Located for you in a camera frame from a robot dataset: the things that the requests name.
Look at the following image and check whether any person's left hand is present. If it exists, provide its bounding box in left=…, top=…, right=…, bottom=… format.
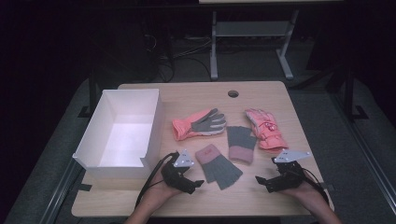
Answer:
left=143, top=169, right=185, bottom=209

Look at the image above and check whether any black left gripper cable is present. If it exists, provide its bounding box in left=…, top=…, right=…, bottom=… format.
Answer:
left=134, top=151, right=180, bottom=210

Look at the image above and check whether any grey metal stand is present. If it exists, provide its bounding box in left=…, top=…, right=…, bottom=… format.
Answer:
left=209, top=8, right=301, bottom=81

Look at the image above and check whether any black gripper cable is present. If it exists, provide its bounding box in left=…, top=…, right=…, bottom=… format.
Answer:
left=298, top=167, right=331, bottom=206
left=134, top=151, right=180, bottom=210

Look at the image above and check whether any black metal stand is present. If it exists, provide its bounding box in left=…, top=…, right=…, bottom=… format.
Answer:
left=340, top=62, right=370, bottom=122
left=78, top=62, right=101, bottom=119

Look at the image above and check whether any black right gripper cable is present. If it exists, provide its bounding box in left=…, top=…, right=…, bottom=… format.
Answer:
left=298, top=167, right=331, bottom=206

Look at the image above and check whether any metal floor rail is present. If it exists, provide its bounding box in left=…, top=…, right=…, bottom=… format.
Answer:
left=330, top=92, right=396, bottom=216
left=39, top=158, right=86, bottom=224

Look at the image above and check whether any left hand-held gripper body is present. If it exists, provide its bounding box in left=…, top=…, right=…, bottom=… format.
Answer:
left=160, top=148, right=195, bottom=194

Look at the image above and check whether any grey fingerless knit glove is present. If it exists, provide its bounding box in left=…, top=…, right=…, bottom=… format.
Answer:
left=194, top=143, right=244, bottom=191
left=226, top=125, right=258, bottom=165

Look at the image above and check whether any white box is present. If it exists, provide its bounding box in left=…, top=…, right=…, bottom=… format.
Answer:
left=72, top=88, right=165, bottom=180

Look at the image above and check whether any pink padded ski glove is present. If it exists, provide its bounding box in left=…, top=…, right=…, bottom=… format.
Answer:
left=171, top=107, right=227, bottom=142
left=244, top=107, right=290, bottom=153

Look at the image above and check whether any tangle of floor cables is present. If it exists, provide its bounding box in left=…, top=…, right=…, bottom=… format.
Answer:
left=141, top=31, right=213, bottom=84

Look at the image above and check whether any person's right hand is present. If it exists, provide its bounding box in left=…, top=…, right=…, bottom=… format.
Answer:
left=279, top=178, right=329, bottom=213

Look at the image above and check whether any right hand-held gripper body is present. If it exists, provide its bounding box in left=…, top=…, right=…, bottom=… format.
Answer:
left=270, top=149, right=313, bottom=191

